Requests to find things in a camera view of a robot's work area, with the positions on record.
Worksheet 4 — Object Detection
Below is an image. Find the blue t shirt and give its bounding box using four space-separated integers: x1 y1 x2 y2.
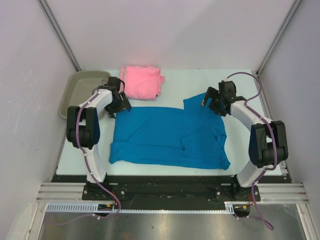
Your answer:
109 93 231 170

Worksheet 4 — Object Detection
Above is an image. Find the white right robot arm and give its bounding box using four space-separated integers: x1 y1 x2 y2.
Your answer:
201 81 289 201

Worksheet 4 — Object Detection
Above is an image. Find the beige plastic tray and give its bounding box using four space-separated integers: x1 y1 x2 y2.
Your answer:
59 70 111 119

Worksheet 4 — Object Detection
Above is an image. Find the aluminium corner post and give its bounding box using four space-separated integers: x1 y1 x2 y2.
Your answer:
37 0 82 72
255 0 304 78

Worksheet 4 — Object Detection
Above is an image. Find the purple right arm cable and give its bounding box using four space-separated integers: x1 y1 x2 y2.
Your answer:
223 71 277 230

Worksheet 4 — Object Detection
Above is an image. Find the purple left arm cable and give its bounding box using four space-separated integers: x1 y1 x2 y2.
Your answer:
44 79 126 226

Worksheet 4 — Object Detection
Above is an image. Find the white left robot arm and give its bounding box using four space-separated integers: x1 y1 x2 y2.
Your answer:
66 76 132 200

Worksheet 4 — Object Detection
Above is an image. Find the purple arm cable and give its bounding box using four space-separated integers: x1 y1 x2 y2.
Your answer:
44 79 126 226
223 71 277 230

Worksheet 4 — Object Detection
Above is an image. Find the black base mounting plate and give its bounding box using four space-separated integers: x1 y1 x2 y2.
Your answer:
50 174 266 206

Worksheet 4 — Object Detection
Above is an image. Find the pink folded t shirt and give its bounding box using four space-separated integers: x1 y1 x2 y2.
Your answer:
119 66 166 100

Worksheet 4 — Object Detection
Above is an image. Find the white slotted cable duct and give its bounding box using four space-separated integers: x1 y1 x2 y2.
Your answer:
46 202 234 215

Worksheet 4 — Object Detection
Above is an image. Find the aluminium corner post left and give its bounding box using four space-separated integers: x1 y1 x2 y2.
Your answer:
37 0 82 72

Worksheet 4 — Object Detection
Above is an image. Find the aluminium corner post right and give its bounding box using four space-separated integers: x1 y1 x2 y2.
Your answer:
255 0 304 78

